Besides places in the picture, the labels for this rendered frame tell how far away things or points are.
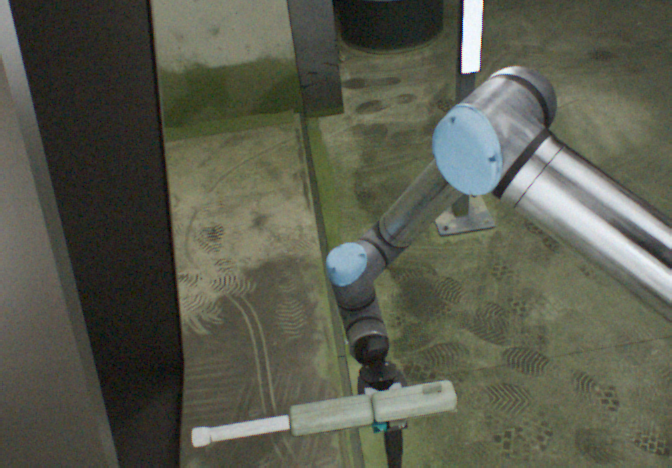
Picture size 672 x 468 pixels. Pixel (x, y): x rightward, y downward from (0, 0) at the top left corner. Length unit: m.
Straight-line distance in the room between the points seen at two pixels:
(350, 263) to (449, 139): 0.53
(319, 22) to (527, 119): 1.89
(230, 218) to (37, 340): 1.98
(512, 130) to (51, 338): 0.63
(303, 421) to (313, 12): 1.86
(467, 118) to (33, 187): 0.62
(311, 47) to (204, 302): 1.20
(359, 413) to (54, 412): 0.77
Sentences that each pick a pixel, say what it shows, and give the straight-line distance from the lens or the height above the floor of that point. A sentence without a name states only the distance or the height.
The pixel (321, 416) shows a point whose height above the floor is 0.56.
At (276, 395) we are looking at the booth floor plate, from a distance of 1.85.
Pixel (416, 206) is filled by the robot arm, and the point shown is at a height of 0.75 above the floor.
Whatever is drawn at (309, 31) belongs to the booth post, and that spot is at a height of 0.42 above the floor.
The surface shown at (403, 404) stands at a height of 0.55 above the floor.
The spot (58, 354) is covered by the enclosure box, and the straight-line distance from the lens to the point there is 0.44.
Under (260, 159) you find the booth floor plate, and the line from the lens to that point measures 2.65.
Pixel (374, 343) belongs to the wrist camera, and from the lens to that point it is 1.24.
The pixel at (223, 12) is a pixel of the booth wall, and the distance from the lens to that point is 2.67.
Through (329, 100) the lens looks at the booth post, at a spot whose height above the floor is 0.08.
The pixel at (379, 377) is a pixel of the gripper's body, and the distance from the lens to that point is 1.29.
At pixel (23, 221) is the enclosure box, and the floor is 1.37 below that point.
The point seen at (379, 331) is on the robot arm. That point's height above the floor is 0.49.
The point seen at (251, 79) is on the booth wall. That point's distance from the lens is 2.80.
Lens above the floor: 1.58
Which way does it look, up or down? 42 degrees down
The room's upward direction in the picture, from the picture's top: 8 degrees counter-clockwise
